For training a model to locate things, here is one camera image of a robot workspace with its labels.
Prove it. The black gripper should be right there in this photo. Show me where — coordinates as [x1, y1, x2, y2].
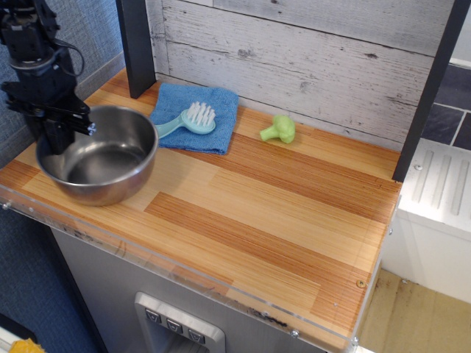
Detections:
[1, 46, 96, 154]

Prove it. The stainless steel pot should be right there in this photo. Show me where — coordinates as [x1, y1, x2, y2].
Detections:
[36, 105, 158, 206]

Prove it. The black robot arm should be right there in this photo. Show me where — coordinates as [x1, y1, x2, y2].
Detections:
[1, 1, 96, 154]

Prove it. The blue folded cloth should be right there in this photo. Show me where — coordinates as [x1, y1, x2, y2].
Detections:
[150, 83, 238, 155]

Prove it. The light blue dish brush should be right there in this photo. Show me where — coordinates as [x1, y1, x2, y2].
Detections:
[155, 101, 216, 138]

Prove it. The clear acrylic edge guard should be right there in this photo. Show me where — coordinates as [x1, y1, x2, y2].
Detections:
[1, 178, 397, 352]

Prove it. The grey toy fridge cabinet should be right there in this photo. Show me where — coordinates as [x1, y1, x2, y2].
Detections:
[53, 230, 353, 352]

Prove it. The green toy broccoli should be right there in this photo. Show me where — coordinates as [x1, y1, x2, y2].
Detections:
[260, 115, 296, 143]

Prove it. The silver dispenser button panel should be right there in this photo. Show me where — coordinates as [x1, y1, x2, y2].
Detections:
[135, 292, 226, 352]

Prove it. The yellow object bottom left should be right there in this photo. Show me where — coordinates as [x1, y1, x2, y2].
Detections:
[9, 339, 46, 353]

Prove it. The white toy sink unit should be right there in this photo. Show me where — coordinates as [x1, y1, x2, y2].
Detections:
[381, 139, 470, 302]

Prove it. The dark left shelf post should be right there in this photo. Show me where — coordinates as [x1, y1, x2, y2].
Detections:
[116, 0, 156, 99]

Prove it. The dark shelf post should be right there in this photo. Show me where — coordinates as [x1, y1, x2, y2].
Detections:
[392, 0, 470, 182]
[116, 0, 156, 99]

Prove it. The dark right shelf post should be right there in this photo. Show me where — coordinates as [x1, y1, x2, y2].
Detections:
[392, 0, 470, 182]

